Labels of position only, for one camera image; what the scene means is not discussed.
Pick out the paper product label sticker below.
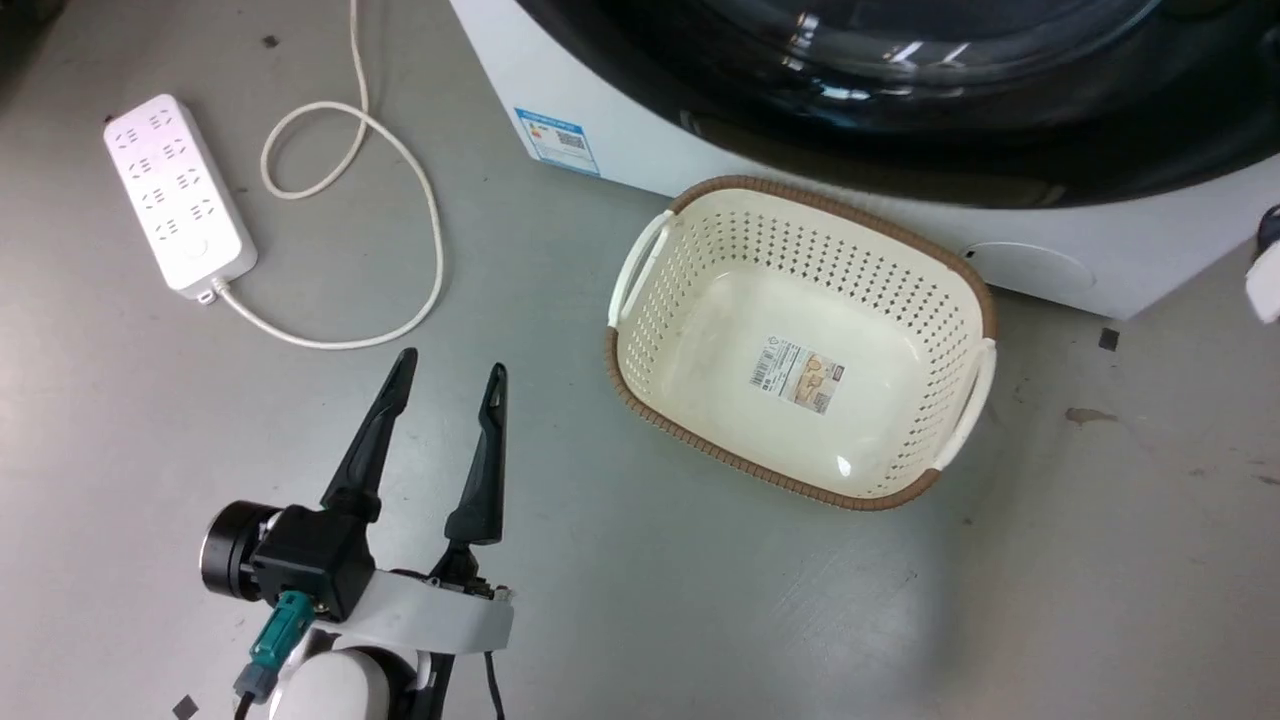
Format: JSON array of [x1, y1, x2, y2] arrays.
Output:
[[748, 337, 846, 415]]

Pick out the white power strip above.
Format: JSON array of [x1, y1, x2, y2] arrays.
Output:
[[103, 93, 259, 304]]

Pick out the black glass washing machine door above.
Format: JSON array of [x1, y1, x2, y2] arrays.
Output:
[[512, 0, 1280, 209]]

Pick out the white washing machine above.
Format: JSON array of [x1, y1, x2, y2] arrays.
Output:
[[449, 0, 1280, 321]]

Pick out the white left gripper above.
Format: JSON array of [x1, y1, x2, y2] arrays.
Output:
[[320, 347, 517, 657]]

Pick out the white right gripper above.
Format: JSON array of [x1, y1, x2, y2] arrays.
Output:
[[1244, 240, 1280, 326]]

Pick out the white power strip cord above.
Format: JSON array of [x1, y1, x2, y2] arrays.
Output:
[[212, 0, 446, 351]]

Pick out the teal plug camera cable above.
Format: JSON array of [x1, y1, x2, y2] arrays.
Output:
[[233, 590, 317, 720]]

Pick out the blue white energy label sticker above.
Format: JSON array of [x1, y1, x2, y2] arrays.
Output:
[[514, 107, 602, 178]]

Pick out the cream laundry basket brown rim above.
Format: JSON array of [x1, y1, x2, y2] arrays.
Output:
[[605, 175, 999, 512]]

